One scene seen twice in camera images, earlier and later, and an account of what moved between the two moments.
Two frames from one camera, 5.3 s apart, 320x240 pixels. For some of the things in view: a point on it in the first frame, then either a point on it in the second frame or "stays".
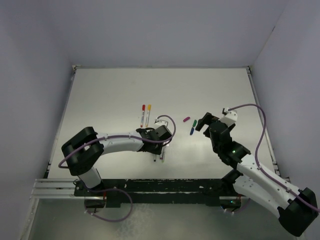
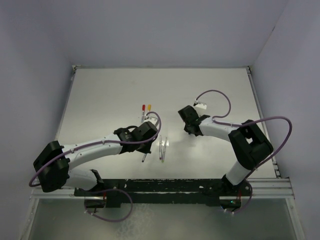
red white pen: [143, 109] stays
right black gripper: [208, 118] to [186, 129]
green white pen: [163, 153] stays
